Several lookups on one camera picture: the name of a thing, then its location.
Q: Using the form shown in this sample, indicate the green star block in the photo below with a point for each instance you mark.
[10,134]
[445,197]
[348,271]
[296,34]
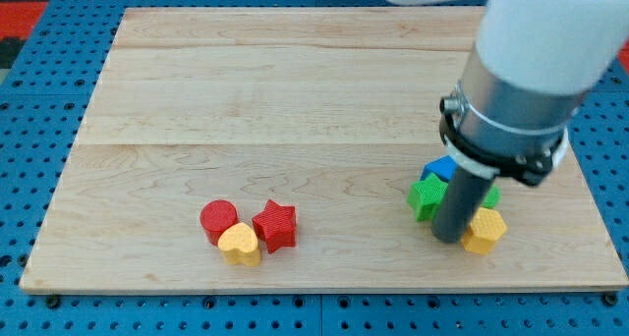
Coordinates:
[425,197]

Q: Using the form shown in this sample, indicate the blue block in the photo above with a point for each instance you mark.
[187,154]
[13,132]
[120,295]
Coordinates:
[443,167]

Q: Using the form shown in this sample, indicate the red star block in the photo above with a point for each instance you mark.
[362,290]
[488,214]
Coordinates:
[276,225]

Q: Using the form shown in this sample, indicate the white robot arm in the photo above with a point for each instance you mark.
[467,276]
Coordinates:
[532,64]

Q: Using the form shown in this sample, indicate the yellow hexagon block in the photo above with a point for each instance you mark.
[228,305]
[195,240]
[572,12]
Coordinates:
[484,231]

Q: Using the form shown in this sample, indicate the wooden board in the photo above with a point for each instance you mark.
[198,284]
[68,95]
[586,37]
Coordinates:
[331,110]

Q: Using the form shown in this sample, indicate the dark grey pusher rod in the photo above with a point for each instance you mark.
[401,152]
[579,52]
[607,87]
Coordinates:
[464,195]

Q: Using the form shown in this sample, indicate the yellow heart block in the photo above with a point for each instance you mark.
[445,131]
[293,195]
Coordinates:
[239,245]

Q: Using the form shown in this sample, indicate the green circle block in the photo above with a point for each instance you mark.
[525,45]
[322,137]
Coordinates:
[492,197]

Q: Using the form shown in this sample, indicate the red cylinder block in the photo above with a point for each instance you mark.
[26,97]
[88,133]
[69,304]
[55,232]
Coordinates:
[216,217]

